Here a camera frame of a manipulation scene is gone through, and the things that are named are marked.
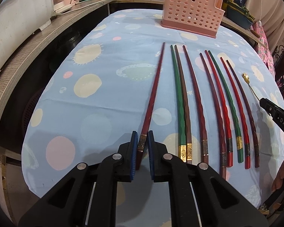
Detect green chopstick gold band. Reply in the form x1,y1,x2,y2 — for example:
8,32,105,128
170,45,187,162

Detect red chopstick right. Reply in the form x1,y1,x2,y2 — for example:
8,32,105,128
220,57,251,170

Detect pink perforated utensil holder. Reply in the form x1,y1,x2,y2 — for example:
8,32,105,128
161,0,225,38

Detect dark red chopstick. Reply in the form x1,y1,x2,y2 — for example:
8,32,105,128
135,42,165,170

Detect white appliance box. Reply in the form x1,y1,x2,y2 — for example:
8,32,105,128
0,0,54,69

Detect dark brown chopstick right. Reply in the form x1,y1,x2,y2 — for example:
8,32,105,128
226,60,261,168

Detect brown chopstick gold band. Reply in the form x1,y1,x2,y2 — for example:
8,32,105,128
174,45,192,164

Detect blue polka dot tablecloth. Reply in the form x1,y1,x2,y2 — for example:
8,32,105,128
21,9,284,209

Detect bright red chopstick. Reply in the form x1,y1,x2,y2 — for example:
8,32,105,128
205,50,233,168

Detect green chopstick right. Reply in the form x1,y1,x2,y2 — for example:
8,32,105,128
208,50,244,163

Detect maroon chopstick silver band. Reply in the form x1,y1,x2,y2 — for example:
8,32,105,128
183,46,209,163

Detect pink floral apron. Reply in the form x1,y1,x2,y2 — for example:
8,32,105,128
250,21,275,77

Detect blue and yellow bowls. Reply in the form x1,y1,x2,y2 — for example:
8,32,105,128
226,0,255,29

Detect dark maroon chopstick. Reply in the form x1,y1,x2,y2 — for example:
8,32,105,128
199,53,227,180

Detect small gold spoon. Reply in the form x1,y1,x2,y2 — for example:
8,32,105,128
242,72,261,101

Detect beige curtain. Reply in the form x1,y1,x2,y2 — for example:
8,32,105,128
245,0,284,51

